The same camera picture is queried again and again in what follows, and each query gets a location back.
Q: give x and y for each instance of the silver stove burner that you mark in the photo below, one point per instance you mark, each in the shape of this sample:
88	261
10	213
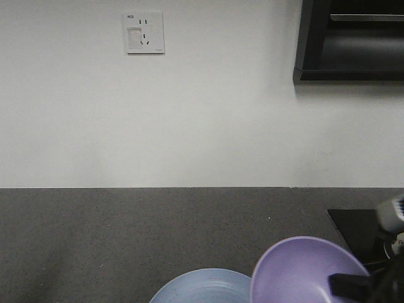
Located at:
393	245

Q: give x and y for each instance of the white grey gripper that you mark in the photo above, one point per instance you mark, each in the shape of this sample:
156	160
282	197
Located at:
390	216

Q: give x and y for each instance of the purple bowl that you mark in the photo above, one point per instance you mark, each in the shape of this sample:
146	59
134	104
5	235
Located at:
296	269

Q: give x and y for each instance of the white wall socket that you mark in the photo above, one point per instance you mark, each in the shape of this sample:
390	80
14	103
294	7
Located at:
143	32

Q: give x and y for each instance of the blue plate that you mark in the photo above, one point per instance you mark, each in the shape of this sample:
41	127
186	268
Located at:
206	285

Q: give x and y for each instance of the black range hood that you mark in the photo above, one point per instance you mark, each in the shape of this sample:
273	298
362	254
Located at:
350	41

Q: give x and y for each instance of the black glass gas stove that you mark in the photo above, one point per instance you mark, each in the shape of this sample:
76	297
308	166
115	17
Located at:
363	235

